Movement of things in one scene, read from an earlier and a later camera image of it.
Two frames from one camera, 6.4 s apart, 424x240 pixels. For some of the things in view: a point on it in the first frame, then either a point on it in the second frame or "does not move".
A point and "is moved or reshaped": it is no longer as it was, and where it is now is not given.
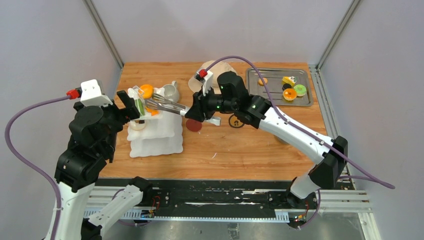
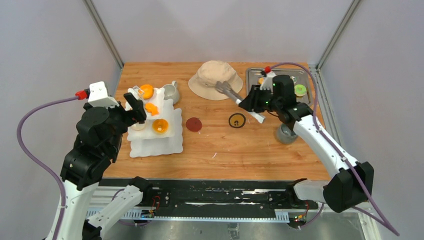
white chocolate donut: x=137 y=124 does not move
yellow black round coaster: x=234 y=122 does not move
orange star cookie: x=153 y=112 does not move
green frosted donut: x=301 y=90 does not move
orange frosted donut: x=289 y=94 is moved or reshaped
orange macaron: x=147 y=90 does not move
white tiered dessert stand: x=159 y=131 does not move
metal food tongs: x=167 y=103 is moved or reshaped
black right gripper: x=199 y=108 to x=250 y=102
